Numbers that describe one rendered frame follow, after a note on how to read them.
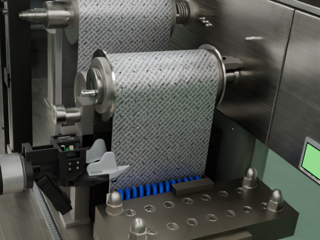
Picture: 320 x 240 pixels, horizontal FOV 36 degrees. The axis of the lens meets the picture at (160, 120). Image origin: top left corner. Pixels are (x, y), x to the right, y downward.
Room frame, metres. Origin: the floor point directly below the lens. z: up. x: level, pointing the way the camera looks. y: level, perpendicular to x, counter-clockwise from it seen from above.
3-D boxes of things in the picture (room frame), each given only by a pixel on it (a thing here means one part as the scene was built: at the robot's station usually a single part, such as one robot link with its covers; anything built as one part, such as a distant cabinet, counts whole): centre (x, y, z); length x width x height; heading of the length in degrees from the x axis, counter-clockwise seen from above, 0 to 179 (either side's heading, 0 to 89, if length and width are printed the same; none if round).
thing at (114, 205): (0.82, 0.07, 1.05); 0.04 x 0.04 x 0.04
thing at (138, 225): (0.74, 0.02, 1.05); 0.04 x 0.04 x 0.04
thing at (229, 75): (1.07, -0.13, 1.25); 0.07 x 0.04 x 0.04; 118
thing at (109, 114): (0.94, 0.13, 1.25); 0.15 x 0.01 x 0.15; 28
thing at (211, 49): (1.05, -0.10, 1.25); 0.15 x 0.01 x 0.15; 28
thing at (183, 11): (1.29, -0.01, 1.33); 0.07 x 0.07 x 0.07; 28
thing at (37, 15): (1.12, 0.32, 1.33); 0.06 x 0.03 x 0.03; 118
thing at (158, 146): (0.94, -0.01, 1.11); 0.23 x 0.01 x 0.18; 118
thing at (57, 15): (1.14, 0.26, 1.33); 0.06 x 0.06 x 0.06; 28
